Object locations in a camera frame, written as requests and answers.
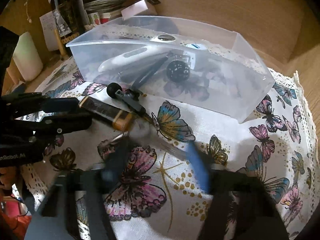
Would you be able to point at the clear plastic storage box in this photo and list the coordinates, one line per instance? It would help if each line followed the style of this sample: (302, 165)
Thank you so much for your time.
(174, 58)

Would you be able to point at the dark wine bottle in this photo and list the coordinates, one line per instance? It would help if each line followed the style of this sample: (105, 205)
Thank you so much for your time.
(67, 19)

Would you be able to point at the small white blue device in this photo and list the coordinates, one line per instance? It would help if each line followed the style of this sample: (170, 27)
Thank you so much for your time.
(197, 46)

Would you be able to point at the white butterfly print cloth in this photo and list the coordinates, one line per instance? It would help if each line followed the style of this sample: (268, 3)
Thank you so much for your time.
(151, 132)

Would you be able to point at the brown and gold lighter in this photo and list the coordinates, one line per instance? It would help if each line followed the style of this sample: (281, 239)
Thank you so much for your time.
(117, 118)

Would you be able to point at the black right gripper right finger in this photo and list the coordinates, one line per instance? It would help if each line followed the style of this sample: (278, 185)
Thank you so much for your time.
(235, 195)

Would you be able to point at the black perforated round strainer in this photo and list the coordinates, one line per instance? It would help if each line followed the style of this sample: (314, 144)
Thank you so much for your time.
(178, 71)

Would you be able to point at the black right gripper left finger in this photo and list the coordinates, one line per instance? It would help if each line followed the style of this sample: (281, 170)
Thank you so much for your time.
(79, 195)

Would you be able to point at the white handheld thermometer device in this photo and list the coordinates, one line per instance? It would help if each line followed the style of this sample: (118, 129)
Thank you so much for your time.
(132, 57)

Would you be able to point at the person's left hand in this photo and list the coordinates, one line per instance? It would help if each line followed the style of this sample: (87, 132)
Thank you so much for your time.
(8, 177)

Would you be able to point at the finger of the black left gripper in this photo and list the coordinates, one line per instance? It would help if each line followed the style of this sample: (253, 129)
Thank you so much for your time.
(55, 105)
(63, 124)

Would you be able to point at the small white cardboard box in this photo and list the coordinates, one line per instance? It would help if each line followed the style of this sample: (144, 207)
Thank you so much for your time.
(140, 8)

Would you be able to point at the black clip-on microphone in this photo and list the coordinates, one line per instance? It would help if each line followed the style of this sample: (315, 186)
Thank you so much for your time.
(129, 97)

